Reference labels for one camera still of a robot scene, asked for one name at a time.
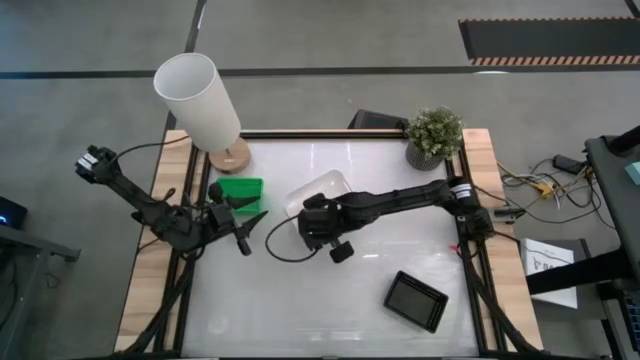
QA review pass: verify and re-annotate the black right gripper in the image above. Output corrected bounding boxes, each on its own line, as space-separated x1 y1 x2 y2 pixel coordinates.
297 191 352 252

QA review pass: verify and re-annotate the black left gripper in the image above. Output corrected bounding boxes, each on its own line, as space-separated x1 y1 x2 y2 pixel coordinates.
206 180 270 241

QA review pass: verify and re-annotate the white plastic handle basket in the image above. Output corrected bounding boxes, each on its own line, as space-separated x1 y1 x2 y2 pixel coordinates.
283 168 354 220

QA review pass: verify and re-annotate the black slotted plastic basket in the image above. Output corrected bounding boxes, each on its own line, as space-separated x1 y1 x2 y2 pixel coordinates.
382 269 450 335

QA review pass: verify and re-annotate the black monitor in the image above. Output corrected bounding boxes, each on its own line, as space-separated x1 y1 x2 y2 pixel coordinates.
346 108 410 132

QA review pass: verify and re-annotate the white cylindrical lamp shade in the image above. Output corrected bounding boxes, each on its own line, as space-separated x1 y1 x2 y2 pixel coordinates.
152 51 253 176

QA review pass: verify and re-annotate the light wooden side board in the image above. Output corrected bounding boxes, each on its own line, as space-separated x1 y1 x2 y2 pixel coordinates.
452 128 545 351
113 129 201 354

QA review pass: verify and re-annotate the green plant ribbed pot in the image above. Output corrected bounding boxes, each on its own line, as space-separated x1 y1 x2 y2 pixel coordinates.
403 104 466 173

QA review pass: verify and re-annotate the black plug box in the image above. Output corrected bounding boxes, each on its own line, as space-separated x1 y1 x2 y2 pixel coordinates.
493 207 527 222

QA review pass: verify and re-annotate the grey metal desk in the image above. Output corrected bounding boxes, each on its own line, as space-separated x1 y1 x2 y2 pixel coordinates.
0 224 82 360

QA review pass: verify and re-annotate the black device blue light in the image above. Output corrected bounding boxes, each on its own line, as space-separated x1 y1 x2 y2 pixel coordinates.
0 195 29 231

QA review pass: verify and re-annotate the white printed cardboard box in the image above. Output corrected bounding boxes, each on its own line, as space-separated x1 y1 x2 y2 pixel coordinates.
518 236 580 310

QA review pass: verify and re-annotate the black power adapter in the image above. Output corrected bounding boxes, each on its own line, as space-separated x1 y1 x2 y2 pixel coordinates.
551 154 587 176

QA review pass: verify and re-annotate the black orange-striped floor mat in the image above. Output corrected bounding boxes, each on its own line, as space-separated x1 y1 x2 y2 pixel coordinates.
458 17 640 68

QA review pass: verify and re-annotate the black desk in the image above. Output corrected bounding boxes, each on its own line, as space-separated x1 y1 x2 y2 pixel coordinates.
524 123 640 360

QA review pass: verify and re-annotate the blue plastic crate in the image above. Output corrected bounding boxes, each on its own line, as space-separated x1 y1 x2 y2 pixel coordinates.
619 294 640 346

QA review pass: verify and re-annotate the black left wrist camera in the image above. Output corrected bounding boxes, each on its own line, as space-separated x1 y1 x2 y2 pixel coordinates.
234 227 254 257

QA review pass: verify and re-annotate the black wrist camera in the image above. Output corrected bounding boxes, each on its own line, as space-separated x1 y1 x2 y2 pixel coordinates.
327 238 356 265
234 227 254 257

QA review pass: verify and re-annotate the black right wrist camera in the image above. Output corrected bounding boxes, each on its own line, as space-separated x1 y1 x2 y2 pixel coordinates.
327 238 356 265

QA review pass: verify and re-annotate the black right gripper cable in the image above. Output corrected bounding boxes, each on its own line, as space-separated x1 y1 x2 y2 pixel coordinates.
264 214 321 264

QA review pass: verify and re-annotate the black aluminium table frame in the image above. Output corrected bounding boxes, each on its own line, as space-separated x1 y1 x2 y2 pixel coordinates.
119 128 546 360

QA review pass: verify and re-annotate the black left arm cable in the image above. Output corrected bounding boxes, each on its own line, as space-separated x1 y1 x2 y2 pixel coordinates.
107 134 192 166

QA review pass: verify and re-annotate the yellow floor cable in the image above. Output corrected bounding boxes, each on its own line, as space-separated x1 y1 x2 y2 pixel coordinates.
499 164 559 199

